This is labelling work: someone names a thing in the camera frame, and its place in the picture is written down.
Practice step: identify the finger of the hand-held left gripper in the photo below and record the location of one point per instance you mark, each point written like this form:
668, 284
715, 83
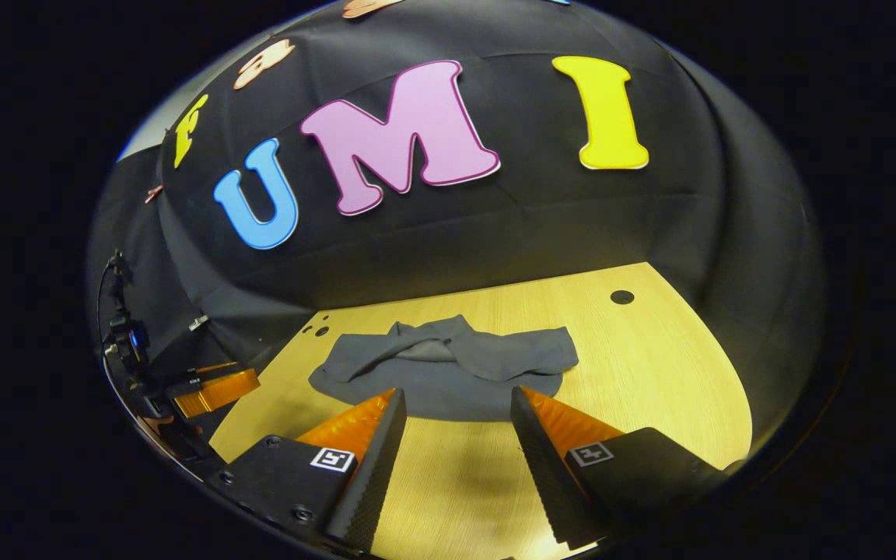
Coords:
222, 391
218, 365

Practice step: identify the grey button shirt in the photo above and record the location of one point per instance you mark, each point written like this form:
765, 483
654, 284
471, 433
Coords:
448, 365

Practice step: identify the red cloth clip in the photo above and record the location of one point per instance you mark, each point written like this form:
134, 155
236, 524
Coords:
154, 194

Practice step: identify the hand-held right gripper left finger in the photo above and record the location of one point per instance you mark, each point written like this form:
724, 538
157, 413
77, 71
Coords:
370, 482

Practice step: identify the white cloth clip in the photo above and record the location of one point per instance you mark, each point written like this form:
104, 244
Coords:
199, 321

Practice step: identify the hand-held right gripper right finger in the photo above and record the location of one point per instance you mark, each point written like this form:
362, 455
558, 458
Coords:
541, 474

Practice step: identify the black backdrop cloth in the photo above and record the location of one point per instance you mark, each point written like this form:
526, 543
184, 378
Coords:
533, 233

